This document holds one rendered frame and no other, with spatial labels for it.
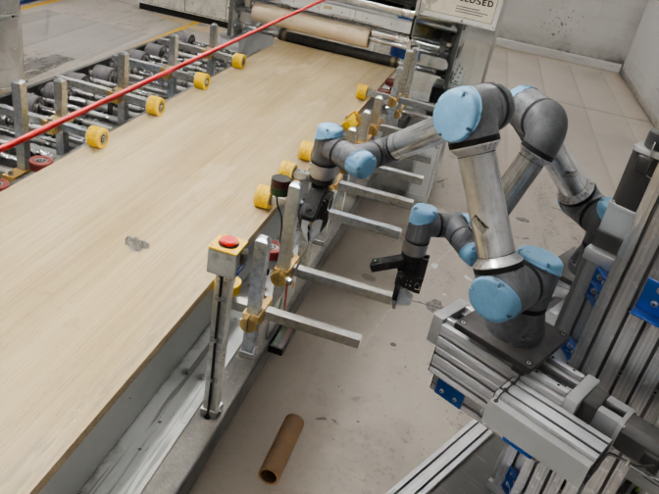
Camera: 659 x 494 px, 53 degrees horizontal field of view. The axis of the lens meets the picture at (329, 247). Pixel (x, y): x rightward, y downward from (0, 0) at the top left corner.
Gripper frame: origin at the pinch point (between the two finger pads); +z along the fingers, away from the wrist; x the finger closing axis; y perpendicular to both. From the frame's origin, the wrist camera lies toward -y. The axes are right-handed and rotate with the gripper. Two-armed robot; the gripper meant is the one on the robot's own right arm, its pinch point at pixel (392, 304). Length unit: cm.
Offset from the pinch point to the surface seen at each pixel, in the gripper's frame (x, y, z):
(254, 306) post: -30.7, -35.6, -6.2
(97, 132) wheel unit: 32, -125, -14
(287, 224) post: -5.8, -36.3, -20.4
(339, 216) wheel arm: 23.5, -26.3, -13.0
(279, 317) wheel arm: -26.5, -28.9, -2.0
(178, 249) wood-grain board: -16, -66, -7
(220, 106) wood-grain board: 110, -109, -8
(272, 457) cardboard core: -8, -28, 75
